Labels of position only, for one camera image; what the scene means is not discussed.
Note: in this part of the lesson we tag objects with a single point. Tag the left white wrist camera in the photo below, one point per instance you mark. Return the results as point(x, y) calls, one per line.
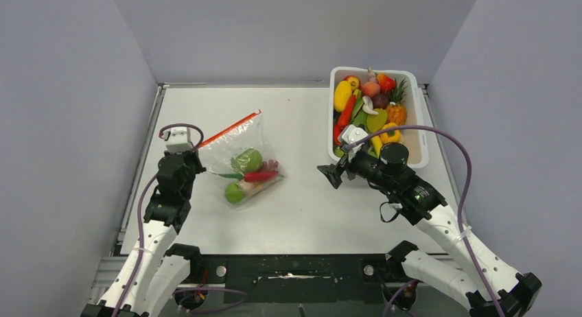
point(177, 140)

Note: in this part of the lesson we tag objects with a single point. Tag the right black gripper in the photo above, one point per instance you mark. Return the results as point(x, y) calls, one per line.
point(346, 162)

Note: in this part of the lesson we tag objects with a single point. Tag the green toy chili pepper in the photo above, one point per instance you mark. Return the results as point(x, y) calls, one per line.
point(233, 176)

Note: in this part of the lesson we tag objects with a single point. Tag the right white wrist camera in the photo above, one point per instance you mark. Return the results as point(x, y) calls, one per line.
point(350, 137)

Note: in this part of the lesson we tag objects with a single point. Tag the green toy cabbage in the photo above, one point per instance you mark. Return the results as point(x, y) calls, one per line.
point(249, 160)

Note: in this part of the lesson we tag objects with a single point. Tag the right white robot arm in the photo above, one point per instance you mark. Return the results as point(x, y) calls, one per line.
point(482, 282)

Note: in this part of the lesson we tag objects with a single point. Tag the toy peach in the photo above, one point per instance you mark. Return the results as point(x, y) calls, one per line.
point(370, 89)

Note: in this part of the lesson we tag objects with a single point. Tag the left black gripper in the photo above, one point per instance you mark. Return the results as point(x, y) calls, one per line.
point(193, 156)

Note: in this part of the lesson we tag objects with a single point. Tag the yellow toy mango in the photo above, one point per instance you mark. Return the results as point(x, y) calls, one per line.
point(342, 94)

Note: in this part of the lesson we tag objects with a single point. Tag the purple toy grapes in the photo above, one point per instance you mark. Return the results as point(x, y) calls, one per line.
point(270, 165)

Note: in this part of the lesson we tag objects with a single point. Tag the red toy chili pepper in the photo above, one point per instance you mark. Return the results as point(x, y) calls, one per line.
point(260, 176)

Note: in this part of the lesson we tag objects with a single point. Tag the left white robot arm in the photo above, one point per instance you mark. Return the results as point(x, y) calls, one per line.
point(157, 264)

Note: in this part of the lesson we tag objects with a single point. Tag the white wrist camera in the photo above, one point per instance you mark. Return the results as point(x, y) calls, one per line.
point(350, 137)
point(177, 140)

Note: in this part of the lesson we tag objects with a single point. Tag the aluminium frame rail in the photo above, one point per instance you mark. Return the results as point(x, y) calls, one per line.
point(109, 267)

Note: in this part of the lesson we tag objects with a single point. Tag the green toy vegetable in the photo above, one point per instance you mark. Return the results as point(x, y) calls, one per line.
point(233, 193)

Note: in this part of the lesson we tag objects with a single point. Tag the white toy mushroom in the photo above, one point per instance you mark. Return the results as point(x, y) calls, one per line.
point(367, 106)

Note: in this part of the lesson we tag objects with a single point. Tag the clear zip top bag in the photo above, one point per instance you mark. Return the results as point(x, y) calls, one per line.
point(217, 152)

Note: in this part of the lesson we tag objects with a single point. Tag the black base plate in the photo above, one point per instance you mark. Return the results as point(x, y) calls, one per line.
point(339, 285)

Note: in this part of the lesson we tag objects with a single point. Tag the toy pineapple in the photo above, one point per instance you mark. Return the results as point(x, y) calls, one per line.
point(396, 111)

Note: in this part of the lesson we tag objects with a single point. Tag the yellow toy bell pepper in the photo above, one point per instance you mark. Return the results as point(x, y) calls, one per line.
point(391, 136)

